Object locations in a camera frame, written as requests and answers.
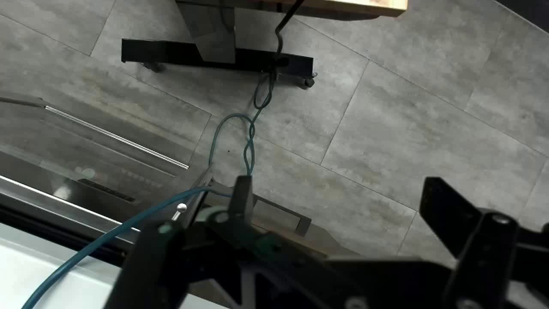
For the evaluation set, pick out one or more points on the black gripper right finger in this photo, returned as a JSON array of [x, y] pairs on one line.
[[486, 258]]

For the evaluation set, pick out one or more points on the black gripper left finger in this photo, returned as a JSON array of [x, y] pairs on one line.
[[148, 269]]

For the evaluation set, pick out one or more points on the black table base with casters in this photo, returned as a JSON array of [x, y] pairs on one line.
[[172, 52]]

